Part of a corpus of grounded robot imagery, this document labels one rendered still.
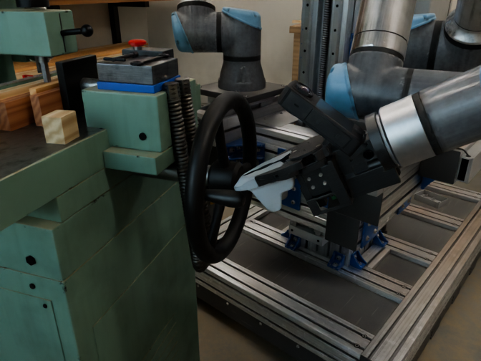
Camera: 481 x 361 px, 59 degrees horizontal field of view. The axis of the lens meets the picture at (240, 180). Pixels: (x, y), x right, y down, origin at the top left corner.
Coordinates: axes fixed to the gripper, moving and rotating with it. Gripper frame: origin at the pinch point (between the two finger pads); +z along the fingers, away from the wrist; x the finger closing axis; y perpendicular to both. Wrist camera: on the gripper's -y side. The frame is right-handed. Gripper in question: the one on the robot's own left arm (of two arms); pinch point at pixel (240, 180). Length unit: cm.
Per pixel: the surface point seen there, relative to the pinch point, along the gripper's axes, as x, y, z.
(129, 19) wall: 334, -110, 200
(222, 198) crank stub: -2.1, 0.8, 2.8
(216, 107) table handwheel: 5.2, -10.2, 0.5
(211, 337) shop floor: 51, 61, 67
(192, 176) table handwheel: -2.9, -3.8, 4.6
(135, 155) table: 1.5, -9.6, 14.7
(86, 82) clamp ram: 9.3, -23.9, 21.9
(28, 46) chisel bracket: 6.7, -33.1, 26.2
